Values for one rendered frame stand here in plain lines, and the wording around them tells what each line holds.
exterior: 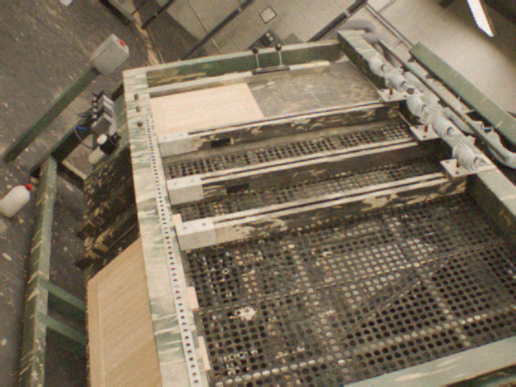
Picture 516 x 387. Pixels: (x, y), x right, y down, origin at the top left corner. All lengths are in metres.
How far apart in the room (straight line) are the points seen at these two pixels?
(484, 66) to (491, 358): 7.05
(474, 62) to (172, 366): 7.46
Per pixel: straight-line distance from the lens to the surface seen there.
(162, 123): 2.61
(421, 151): 2.34
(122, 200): 2.74
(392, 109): 2.60
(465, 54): 8.65
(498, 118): 2.87
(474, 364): 1.59
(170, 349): 1.59
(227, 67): 3.13
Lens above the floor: 1.63
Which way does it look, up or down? 13 degrees down
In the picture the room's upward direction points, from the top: 51 degrees clockwise
